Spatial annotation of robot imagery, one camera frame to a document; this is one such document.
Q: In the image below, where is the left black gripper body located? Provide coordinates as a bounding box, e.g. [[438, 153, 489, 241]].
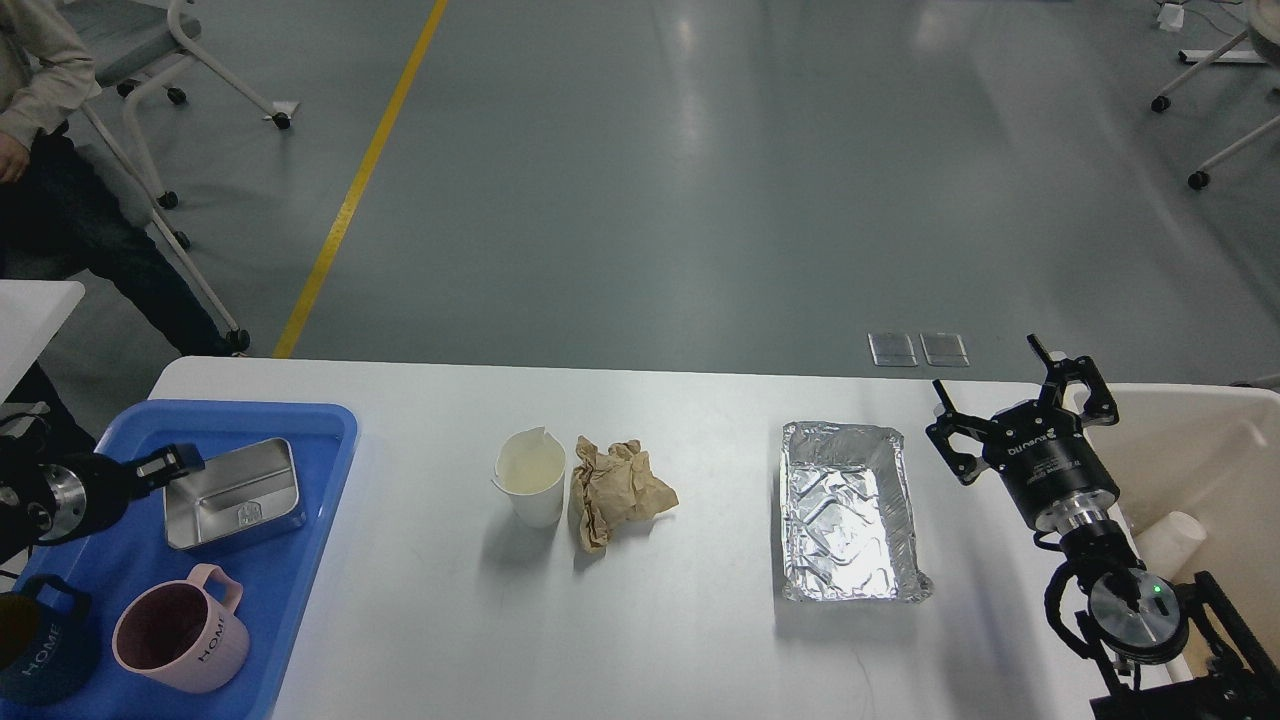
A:
[[1, 454, 141, 561]]

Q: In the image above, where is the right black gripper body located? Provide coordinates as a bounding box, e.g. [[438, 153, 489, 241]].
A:
[[983, 400, 1120, 530]]

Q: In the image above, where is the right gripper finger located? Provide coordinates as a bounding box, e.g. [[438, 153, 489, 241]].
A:
[[1027, 334, 1120, 430], [925, 378, 1004, 487]]

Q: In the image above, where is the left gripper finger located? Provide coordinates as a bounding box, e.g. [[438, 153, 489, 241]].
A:
[[131, 443, 206, 493]]

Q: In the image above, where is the square metal tray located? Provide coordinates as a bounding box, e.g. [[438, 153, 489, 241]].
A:
[[163, 438, 308, 557]]

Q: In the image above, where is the dark blue mug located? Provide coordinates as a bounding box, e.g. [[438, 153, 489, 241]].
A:
[[1, 574, 101, 707]]

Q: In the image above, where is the pink mug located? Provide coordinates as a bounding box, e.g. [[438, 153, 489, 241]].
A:
[[111, 562, 251, 694]]

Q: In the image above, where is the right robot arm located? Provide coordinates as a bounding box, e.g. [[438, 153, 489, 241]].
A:
[[925, 334, 1277, 719]]

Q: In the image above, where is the person left hand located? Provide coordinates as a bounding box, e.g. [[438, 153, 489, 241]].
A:
[[0, 132, 31, 184]]

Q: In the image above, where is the beige plastic bin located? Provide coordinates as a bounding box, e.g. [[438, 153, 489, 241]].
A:
[[1085, 384, 1279, 659]]

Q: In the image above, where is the floor socket plate right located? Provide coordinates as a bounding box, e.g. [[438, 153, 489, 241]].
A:
[[919, 332, 972, 368]]

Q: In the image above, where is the floor socket plate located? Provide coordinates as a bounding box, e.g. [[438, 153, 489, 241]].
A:
[[919, 332, 972, 368], [867, 332, 919, 368]]

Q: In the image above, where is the aluminium foil tray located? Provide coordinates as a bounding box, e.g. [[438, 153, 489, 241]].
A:
[[778, 421, 933, 603]]

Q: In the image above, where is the floor socket plate left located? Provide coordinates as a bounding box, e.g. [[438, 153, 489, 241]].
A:
[[867, 332, 919, 368]]

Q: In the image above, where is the blue plastic tray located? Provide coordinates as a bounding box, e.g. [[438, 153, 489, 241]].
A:
[[3, 400, 358, 719]]

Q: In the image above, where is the paper cup in bin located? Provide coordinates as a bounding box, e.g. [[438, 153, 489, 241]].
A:
[[1135, 511, 1208, 582]]

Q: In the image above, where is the white side table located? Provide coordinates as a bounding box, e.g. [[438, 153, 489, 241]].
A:
[[1, 279, 84, 398]]

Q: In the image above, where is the white chair base right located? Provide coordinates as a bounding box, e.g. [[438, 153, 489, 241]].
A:
[[1151, 0, 1280, 192]]

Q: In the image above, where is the person in beige sweater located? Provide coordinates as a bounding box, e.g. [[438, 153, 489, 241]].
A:
[[0, 0, 227, 451]]

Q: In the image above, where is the crumpled brown paper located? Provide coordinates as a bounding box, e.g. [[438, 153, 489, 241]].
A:
[[570, 436, 678, 553]]

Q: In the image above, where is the white paper cup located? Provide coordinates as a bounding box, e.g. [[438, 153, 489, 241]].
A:
[[493, 427, 567, 530]]

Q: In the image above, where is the grey office chair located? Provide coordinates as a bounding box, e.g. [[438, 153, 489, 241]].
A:
[[58, 1, 298, 351]]

